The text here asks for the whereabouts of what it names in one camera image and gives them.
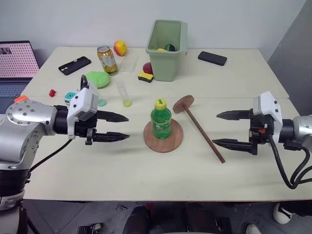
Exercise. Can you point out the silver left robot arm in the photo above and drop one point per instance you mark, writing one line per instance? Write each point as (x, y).
(19, 136)

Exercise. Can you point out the green soda bottle yellow cap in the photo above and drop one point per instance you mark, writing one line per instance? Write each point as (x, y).
(161, 122)

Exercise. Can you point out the plain black phone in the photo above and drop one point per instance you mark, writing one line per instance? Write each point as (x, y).
(212, 58)

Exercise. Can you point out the clear plastic cup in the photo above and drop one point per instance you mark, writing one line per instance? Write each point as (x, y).
(129, 63)

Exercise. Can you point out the small red toy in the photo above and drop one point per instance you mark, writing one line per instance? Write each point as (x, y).
(52, 93)

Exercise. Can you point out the orange plastic piece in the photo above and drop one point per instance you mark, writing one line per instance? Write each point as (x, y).
(20, 99)

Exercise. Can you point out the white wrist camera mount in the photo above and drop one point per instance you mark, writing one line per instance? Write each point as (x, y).
(81, 100)
(267, 104)

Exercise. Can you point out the clear tube with green bottom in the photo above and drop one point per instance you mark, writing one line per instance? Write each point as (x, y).
(124, 93)

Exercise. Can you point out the red fruit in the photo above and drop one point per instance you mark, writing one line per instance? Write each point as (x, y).
(147, 67)

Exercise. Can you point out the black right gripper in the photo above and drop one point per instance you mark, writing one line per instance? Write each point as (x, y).
(259, 131)

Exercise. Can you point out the black phone with camera lenses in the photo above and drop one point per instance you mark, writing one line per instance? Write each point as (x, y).
(74, 65)

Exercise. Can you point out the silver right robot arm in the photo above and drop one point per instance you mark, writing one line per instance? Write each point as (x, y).
(298, 129)

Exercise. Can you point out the yellow green drink can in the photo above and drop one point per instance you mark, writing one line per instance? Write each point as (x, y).
(107, 61)

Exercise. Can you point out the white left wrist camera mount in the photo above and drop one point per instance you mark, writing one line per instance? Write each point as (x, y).
(81, 100)

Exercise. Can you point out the grey laptop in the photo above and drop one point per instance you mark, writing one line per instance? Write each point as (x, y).
(14, 58)

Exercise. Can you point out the teal and white round gadget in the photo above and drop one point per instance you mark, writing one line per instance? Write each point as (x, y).
(69, 97)

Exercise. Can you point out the white shoe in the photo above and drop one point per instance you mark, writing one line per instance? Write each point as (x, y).
(253, 229)
(282, 213)

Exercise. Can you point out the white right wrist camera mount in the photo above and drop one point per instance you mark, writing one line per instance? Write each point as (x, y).
(267, 104)

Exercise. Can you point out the round wooden base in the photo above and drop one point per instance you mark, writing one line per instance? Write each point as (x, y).
(170, 143)

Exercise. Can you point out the wooden peg stand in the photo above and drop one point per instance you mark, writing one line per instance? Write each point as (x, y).
(202, 131)

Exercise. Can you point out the clear cup with teal base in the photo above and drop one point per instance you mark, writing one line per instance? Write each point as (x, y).
(102, 101)

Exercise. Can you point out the yellow black sponge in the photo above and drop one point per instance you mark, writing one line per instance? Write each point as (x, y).
(145, 77)

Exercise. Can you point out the yellow item in bin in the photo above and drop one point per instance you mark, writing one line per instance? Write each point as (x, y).
(161, 50)

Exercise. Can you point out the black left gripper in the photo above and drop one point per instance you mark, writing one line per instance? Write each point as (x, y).
(84, 129)

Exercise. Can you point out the dark green ball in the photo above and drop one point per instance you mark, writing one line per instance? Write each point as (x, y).
(170, 47)

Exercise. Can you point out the light green plastic bin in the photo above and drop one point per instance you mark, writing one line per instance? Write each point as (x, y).
(165, 65)

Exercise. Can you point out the yellow red peach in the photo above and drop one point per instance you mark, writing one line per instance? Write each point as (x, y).
(120, 48)

